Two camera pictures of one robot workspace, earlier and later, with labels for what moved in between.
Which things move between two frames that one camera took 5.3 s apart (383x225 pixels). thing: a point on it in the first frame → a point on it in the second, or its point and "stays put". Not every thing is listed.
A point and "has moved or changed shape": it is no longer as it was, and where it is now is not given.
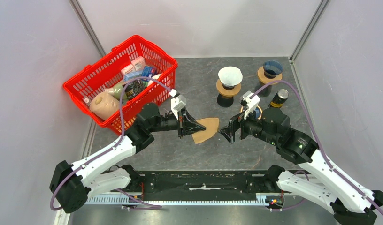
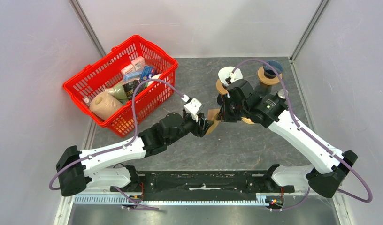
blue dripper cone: (271, 68) stays put
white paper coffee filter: (230, 76) stays put
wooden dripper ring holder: (227, 93) stays put
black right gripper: (234, 123) → (224, 115)
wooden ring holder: (264, 80) stays put
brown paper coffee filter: (211, 124) has moved or changed shape
